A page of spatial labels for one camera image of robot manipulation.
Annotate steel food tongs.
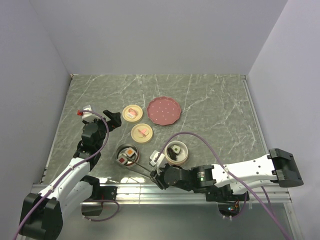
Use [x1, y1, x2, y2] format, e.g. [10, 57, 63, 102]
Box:
[124, 156, 152, 180]

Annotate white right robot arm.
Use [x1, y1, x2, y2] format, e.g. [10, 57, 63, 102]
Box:
[150, 148, 304, 203]

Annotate steel round container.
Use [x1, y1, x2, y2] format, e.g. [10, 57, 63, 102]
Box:
[115, 143, 140, 164]

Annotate orange sushi roll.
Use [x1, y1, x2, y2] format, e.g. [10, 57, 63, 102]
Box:
[125, 147, 136, 158]

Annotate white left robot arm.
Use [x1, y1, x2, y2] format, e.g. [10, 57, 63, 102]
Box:
[14, 106, 122, 240]

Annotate red sushi roll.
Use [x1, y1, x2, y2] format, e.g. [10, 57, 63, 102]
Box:
[116, 155, 128, 166]

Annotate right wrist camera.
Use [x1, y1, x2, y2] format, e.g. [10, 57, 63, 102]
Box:
[149, 150, 167, 168]

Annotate cream lid with label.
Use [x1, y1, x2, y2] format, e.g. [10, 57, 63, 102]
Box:
[122, 104, 143, 123]

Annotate aluminium front rail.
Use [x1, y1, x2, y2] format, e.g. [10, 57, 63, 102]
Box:
[27, 182, 293, 206]

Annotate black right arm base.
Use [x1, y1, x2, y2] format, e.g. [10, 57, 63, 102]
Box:
[205, 184, 250, 203]

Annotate green sushi roll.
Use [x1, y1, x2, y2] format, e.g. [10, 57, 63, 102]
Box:
[171, 145, 181, 155]

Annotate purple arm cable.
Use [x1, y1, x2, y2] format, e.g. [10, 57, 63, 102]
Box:
[11, 111, 121, 240]
[156, 131, 291, 240]

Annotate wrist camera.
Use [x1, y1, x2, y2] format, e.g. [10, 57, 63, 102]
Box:
[77, 104, 97, 122]
[149, 150, 167, 168]

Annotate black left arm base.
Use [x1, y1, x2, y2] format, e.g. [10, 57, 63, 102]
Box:
[81, 175, 118, 201]

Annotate black seaweed piece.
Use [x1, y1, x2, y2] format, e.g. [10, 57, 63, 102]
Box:
[167, 147, 178, 161]

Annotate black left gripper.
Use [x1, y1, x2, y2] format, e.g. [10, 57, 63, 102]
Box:
[82, 109, 121, 150]

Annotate pink dotted plate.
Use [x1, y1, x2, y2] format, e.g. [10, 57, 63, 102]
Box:
[146, 96, 182, 126]

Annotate cream lid pink handle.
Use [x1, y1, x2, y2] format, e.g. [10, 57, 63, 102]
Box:
[130, 123, 153, 144]

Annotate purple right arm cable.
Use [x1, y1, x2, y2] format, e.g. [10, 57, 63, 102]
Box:
[156, 131, 291, 240]

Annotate cream round lunch container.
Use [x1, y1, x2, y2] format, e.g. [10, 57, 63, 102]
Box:
[164, 140, 189, 166]

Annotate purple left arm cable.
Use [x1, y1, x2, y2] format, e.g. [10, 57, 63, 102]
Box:
[11, 111, 121, 240]

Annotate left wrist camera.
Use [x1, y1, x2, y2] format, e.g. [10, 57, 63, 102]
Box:
[77, 104, 97, 122]

